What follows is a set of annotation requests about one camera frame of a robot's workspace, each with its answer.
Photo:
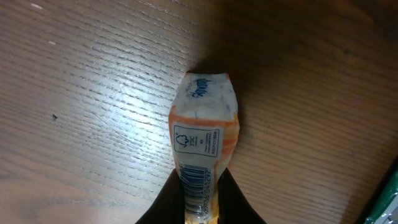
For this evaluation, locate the orange Kleenex tissue pack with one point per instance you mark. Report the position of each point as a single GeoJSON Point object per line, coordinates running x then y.
{"type": "Point", "coordinates": [204, 129]}

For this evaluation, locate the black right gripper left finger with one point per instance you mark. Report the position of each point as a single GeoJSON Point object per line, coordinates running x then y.
{"type": "Point", "coordinates": [168, 207]}

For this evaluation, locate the green white 3M glove package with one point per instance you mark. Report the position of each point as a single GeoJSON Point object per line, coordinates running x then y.
{"type": "Point", "coordinates": [382, 206]}

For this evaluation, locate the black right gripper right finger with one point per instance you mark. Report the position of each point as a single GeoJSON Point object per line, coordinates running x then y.
{"type": "Point", "coordinates": [233, 206]}

